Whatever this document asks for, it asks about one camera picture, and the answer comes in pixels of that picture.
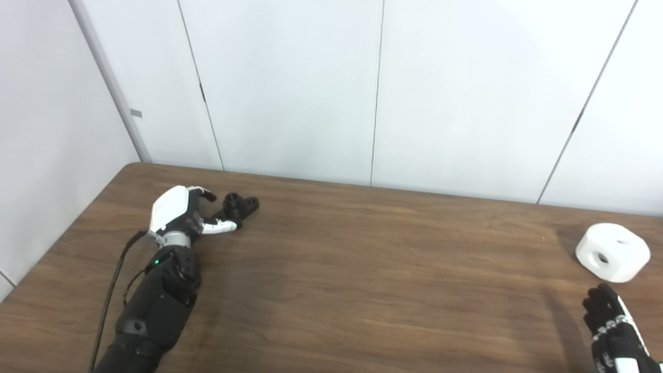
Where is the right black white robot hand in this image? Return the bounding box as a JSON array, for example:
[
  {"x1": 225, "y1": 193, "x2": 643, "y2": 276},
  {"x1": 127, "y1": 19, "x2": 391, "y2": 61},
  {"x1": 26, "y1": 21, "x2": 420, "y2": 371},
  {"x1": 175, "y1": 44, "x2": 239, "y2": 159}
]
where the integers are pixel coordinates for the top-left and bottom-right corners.
[{"x1": 582, "y1": 283, "x2": 663, "y2": 373}]

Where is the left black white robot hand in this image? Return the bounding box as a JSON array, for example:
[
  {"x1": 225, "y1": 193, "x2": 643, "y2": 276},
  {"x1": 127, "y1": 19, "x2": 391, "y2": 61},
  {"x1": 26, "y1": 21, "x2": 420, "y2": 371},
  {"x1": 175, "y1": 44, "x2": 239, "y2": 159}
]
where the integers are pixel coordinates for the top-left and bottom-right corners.
[{"x1": 148, "y1": 185, "x2": 243, "y2": 247}]

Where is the black flanged holder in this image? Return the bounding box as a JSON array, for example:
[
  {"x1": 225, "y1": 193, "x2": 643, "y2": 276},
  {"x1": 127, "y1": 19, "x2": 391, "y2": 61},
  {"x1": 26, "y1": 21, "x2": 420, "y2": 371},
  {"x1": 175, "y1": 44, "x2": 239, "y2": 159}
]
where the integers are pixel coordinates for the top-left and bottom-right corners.
[{"x1": 210, "y1": 193, "x2": 261, "y2": 232}]

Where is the round white piece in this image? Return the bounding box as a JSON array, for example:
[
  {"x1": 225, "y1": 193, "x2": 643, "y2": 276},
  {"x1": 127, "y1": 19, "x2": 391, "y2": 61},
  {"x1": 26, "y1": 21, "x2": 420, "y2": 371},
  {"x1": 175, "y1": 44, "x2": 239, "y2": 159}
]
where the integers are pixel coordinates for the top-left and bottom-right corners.
[{"x1": 575, "y1": 223, "x2": 651, "y2": 284}]

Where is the thin black left arm wire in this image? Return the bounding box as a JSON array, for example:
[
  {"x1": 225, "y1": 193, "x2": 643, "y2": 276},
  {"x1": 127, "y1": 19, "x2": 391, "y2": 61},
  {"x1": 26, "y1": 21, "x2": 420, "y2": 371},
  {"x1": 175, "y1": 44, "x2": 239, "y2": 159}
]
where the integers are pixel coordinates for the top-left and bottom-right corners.
[{"x1": 123, "y1": 267, "x2": 148, "y2": 306}]

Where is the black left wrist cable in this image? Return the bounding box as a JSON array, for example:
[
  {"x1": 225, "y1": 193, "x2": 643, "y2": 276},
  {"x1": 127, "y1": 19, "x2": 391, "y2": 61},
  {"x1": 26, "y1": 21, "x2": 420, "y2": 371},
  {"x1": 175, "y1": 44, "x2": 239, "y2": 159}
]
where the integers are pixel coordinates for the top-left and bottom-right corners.
[{"x1": 89, "y1": 229, "x2": 151, "y2": 371}]

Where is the gray wall corner trim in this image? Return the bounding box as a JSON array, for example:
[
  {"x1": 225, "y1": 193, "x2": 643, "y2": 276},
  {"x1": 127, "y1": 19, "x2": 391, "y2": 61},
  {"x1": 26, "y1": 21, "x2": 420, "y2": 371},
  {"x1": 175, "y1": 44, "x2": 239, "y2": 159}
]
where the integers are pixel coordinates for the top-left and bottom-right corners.
[{"x1": 69, "y1": 0, "x2": 152, "y2": 163}]

